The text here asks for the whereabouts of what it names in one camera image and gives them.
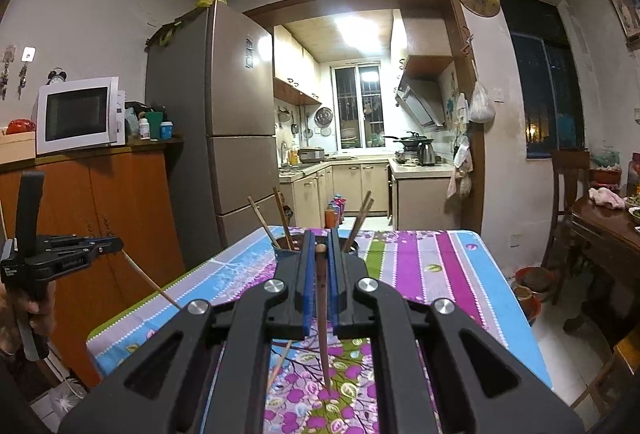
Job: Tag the steel range hood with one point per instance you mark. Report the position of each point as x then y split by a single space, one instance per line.
422 99

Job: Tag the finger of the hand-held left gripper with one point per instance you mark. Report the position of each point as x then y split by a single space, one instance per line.
110 246

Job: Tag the teal jar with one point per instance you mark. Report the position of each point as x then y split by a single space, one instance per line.
166 130

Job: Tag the wooden chopstick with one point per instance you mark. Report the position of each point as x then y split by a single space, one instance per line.
262 221
363 223
280 360
360 213
283 219
150 281
322 304

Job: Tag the pink cloth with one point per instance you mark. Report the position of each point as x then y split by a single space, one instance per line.
606 197

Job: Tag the wooden chair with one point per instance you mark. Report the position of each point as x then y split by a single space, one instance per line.
570 164

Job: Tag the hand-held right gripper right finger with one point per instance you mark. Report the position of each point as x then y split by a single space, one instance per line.
336 284

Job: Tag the hanging cloth bags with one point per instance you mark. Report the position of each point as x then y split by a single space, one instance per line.
461 164

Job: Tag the steel electric kettle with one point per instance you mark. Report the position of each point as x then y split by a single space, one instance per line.
426 154

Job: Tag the white microwave oven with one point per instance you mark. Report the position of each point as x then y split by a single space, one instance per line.
75 114

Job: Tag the yellow plastic bag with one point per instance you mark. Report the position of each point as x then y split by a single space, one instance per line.
210 0

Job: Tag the dark room window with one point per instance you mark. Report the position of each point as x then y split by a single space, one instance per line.
545 89

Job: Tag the beige kitchen base cabinets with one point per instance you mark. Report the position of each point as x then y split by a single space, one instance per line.
350 189

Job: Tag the white bottle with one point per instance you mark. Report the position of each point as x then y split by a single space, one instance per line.
144 128

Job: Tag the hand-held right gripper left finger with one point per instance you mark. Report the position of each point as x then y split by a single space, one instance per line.
301 284

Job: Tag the dark wooden dining table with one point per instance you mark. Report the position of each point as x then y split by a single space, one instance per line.
600 234

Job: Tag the beige kitchen wall cabinets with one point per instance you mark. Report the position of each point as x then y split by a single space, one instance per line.
295 69

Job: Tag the group of floor bottles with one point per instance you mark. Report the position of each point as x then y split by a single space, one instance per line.
335 211

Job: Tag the orange wooden cabinet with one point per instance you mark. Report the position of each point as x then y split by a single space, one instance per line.
125 214

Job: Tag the floral striped tablecloth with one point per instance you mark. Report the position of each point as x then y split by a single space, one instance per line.
440 274

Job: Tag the red round item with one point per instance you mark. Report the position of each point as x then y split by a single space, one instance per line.
20 126

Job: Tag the hanging keys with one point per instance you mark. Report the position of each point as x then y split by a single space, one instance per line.
6 74

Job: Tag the grey refrigerator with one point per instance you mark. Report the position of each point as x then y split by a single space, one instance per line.
235 114

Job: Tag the person's left hand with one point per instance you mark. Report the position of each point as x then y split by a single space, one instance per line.
45 314

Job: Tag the red plastic basin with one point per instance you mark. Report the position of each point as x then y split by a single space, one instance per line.
532 279

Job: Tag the framed wall picture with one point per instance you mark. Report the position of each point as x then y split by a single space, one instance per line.
625 9

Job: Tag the pale wooden box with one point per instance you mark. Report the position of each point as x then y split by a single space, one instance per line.
17 146

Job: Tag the barred kitchen window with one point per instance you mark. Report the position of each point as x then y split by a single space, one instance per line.
357 104

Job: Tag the hanging metal colander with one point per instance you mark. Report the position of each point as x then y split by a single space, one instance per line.
324 116

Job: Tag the hanging white plastic bag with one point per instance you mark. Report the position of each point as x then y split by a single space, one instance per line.
482 106

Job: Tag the green cup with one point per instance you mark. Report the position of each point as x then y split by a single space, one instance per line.
155 121

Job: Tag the black wok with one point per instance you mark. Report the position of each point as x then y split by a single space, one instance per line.
405 141

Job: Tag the green bag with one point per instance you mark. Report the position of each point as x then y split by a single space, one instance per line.
167 31

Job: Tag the blue perforated utensil holder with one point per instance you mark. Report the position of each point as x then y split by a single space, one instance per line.
282 254

